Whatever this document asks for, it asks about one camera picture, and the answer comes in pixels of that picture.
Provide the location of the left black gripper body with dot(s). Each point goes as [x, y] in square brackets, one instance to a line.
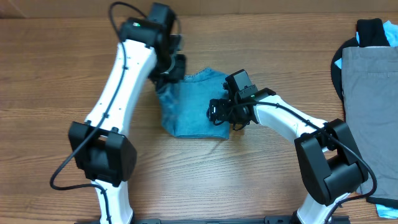
[167, 69]

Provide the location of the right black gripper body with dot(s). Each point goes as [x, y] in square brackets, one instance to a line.
[228, 113]

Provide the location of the light blue denim jeans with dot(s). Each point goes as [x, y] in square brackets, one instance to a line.
[184, 105]

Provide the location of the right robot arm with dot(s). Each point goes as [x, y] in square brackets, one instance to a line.
[330, 163]

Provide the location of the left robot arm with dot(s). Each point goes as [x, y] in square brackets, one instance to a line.
[147, 50]

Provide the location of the grey folded trousers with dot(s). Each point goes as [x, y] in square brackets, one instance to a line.
[369, 83]

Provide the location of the black garment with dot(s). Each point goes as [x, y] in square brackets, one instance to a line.
[367, 34]

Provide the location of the light blue garment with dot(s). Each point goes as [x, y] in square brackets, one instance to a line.
[392, 32]

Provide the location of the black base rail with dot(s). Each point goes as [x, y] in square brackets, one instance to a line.
[214, 221]

